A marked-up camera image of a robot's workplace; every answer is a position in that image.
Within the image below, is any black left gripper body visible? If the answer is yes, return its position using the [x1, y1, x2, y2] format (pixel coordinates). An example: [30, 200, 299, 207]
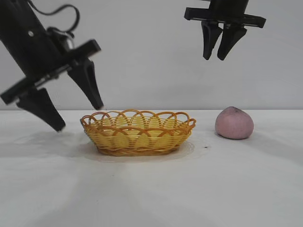
[0, 0, 102, 106]

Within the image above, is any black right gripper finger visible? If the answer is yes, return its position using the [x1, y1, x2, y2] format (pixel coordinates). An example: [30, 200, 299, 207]
[201, 21, 223, 60]
[217, 24, 247, 61]

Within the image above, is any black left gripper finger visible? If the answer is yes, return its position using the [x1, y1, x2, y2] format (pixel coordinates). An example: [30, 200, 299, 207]
[67, 58, 104, 111]
[16, 87, 66, 132]

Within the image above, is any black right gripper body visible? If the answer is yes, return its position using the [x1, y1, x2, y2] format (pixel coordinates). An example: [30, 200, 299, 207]
[184, 0, 267, 28]

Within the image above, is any yellow woven wicker basket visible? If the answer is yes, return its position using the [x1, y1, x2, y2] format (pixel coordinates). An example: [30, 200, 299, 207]
[80, 109, 197, 157]

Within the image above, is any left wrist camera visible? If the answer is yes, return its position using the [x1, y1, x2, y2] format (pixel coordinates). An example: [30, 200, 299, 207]
[46, 26, 75, 53]

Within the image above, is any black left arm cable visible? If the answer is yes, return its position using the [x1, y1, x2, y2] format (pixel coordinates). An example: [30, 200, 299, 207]
[27, 0, 80, 34]

